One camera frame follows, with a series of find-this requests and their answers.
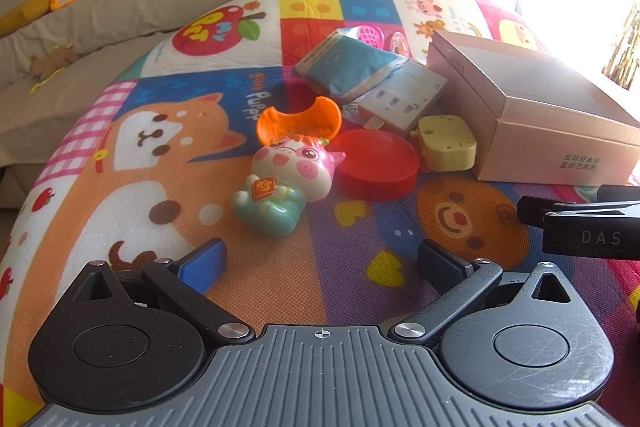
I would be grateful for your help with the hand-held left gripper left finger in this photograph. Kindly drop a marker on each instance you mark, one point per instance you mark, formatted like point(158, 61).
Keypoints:
point(206, 263)

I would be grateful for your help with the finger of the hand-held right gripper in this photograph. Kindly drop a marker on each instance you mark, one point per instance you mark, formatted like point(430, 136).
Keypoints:
point(537, 209)
point(620, 193)

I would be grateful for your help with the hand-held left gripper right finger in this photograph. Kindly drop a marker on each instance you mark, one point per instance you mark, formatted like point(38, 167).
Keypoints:
point(436, 263)

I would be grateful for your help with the pink cardboard box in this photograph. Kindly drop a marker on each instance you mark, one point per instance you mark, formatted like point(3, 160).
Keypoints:
point(540, 97)

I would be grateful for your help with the pink plastic mesh basket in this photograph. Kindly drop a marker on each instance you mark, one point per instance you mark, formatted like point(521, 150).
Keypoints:
point(369, 34)

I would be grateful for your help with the colourful printed play mat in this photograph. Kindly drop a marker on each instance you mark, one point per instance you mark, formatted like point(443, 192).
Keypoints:
point(150, 187)

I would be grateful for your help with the yellow cheese-shaped toy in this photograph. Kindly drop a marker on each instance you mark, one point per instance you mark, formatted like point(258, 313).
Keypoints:
point(447, 142)

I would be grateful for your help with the red round plastic lid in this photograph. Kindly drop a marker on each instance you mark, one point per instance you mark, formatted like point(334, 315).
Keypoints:
point(375, 167)

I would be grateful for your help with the pink pig toy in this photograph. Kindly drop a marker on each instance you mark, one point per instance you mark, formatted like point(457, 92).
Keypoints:
point(295, 169)

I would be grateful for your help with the orange plastic crescent shell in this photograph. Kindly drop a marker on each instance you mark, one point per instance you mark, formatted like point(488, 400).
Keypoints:
point(300, 122)

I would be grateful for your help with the blue tissue packet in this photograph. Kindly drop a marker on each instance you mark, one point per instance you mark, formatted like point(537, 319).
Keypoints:
point(345, 64)

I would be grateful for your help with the beige sofa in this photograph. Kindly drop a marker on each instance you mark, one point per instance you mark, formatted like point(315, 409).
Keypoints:
point(100, 37)

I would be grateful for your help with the small brown plush toy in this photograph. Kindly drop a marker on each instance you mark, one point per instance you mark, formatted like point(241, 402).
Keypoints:
point(50, 62)

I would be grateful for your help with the long yellow plush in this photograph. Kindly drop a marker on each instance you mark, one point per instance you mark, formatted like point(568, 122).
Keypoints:
point(20, 14)

